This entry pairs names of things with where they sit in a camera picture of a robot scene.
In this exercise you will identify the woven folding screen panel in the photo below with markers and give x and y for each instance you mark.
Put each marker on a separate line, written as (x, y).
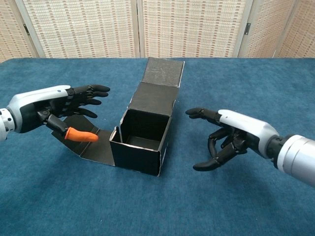
(12, 32)
(81, 27)
(192, 27)
(302, 32)
(265, 27)

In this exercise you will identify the blue felt table mat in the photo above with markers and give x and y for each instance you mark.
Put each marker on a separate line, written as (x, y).
(221, 196)

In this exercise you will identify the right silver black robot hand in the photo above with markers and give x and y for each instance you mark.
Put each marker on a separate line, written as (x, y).
(251, 130)

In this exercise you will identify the black cardboard box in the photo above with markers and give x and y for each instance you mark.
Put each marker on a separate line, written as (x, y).
(137, 157)

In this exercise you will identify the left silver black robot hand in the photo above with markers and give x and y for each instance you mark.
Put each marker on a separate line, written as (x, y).
(37, 103)

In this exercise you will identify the black screen hinge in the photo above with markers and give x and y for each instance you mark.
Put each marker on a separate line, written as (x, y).
(248, 27)
(25, 29)

